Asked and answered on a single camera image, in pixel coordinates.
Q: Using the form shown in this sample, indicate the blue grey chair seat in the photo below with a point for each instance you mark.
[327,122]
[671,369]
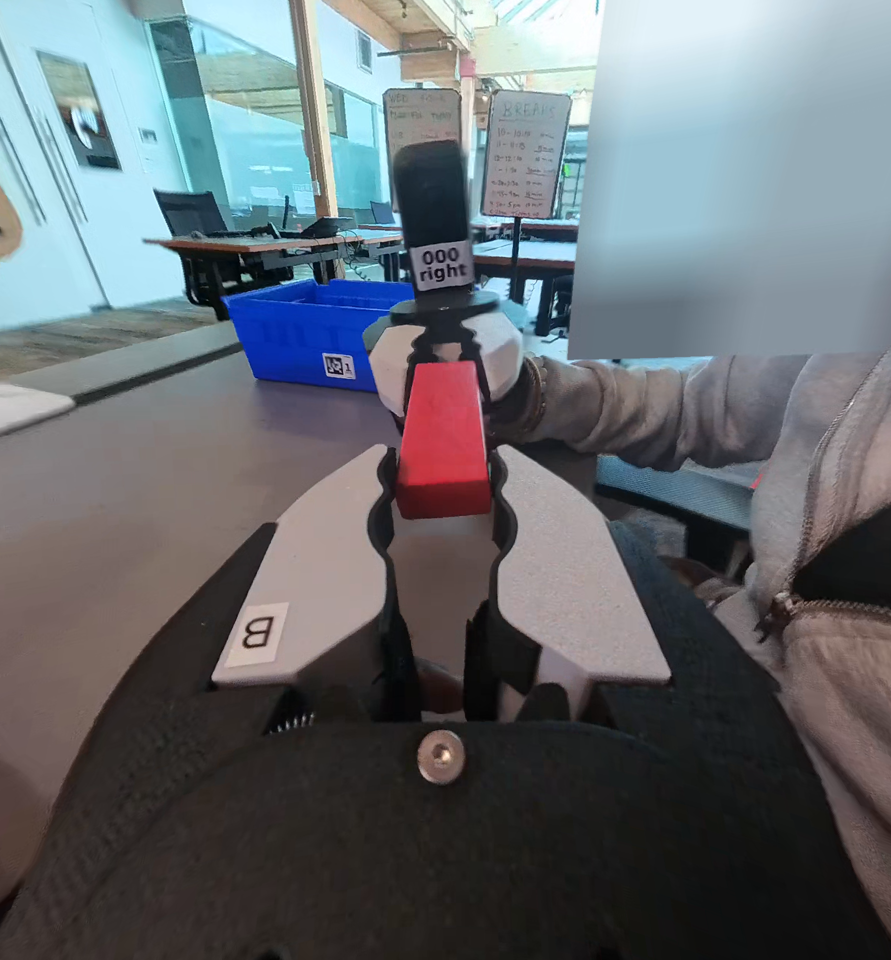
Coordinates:
[663,487]

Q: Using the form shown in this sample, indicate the phone icon door sign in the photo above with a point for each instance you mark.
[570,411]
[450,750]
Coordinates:
[78,112]

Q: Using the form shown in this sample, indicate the blue plastic bin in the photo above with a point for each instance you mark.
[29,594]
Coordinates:
[288,337]

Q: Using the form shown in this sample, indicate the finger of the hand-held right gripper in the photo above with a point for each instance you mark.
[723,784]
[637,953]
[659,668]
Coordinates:
[502,352]
[389,367]

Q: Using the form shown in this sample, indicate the white stand base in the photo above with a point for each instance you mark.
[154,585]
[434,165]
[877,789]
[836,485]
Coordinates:
[10,412]

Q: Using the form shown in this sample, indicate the red rectangular block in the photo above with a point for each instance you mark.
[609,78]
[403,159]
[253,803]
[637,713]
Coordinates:
[445,450]

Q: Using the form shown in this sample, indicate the person's right hand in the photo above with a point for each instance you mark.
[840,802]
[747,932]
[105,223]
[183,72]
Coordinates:
[507,420]

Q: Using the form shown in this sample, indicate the person's grey hoodie torso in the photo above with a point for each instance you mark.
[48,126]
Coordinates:
[850,712]

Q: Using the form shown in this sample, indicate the black office chair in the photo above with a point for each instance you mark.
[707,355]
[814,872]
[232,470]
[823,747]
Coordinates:
[190,210]

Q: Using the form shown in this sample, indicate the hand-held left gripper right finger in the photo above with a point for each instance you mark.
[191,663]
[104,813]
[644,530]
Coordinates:
[573,585]

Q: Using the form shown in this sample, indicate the wooden support post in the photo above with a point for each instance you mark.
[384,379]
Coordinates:
[314,112]

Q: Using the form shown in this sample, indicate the black laptop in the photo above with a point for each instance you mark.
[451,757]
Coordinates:
[329,226]

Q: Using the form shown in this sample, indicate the wooden office desk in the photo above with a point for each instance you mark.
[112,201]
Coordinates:
[520,255]
[265,244]

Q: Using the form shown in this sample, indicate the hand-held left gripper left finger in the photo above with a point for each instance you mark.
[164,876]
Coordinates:
[318,585]

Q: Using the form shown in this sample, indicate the whiteboard on stand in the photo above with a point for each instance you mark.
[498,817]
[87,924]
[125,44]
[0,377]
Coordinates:
[524,150]
[415,112]

